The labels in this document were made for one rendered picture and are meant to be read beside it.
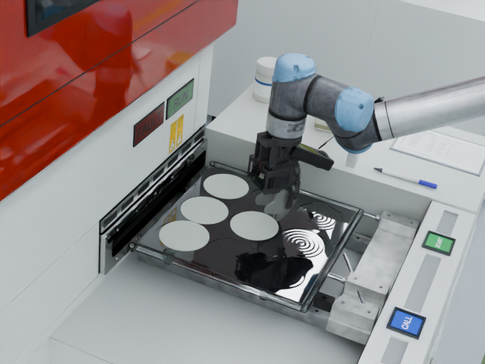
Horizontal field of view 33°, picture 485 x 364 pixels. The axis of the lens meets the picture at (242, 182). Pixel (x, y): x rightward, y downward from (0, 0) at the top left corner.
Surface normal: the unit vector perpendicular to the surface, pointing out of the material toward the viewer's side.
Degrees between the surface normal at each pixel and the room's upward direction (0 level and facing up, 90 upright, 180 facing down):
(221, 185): 0
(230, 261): 0
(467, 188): 0
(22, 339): 90
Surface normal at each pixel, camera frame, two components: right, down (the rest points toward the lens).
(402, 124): -0.13, 0.47
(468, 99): -0.25, 0.05
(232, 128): 0.11, -0.84
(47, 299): 0.91, 0.30
